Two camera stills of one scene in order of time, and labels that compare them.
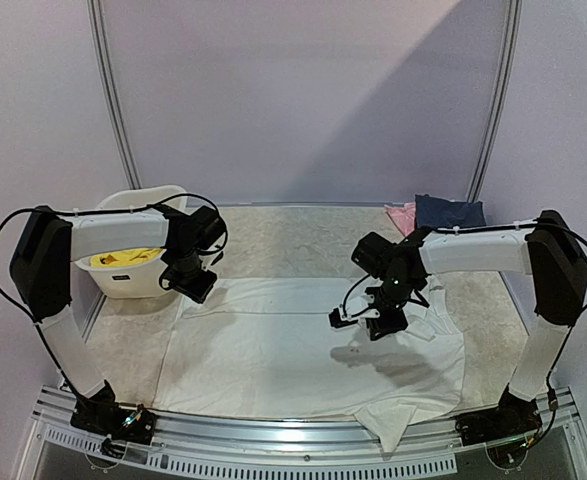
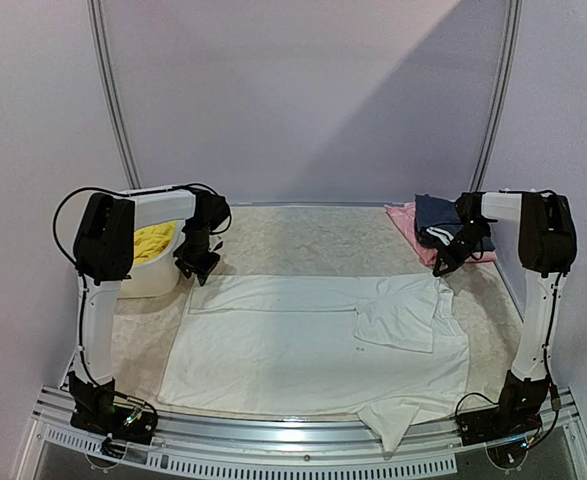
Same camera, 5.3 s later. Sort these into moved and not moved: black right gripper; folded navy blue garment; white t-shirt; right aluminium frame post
Moved: black right gripper
Not moved: white t-shirt; folded navy blue garment; right aluminium frame post
